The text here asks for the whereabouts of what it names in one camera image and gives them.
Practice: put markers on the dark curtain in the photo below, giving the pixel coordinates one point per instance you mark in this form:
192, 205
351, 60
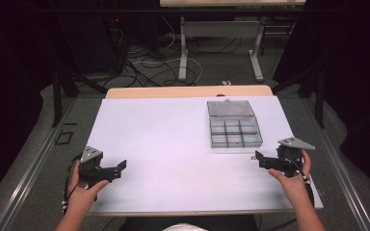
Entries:
9, 80
359, 80

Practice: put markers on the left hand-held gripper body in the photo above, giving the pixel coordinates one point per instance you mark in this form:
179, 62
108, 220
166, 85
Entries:
90, 163

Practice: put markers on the person's dark clothing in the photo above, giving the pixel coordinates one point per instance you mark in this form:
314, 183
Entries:
189, 221

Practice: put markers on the person's left hand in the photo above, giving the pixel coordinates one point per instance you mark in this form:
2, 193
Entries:
82, 194

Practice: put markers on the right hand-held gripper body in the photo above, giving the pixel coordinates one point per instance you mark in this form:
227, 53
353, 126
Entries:
290, 157

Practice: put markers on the black equipment with red light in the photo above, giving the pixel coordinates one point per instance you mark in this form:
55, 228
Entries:
93, 45

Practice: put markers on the person's right hand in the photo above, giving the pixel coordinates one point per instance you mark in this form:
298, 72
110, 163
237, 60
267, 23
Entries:
294, 187

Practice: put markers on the white table mat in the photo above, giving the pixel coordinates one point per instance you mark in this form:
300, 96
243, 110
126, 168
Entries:
173, 150

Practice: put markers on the white desk with metal legs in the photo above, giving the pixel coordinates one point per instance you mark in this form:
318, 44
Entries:
221, 29

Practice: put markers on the black floor socket frame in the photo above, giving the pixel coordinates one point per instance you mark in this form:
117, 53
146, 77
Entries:
64, 137

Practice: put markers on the clear plastic compartment box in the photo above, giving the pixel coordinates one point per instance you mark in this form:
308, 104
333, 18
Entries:
234, 126

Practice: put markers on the black metal stand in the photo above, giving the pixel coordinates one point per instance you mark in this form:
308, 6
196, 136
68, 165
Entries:
58, 96
318, 96

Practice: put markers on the small white floor object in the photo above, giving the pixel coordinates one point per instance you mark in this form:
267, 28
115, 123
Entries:
226, 82

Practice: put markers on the aluminium floor rail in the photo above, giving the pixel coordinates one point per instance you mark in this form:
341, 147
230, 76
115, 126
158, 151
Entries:
343, 173
29, 173

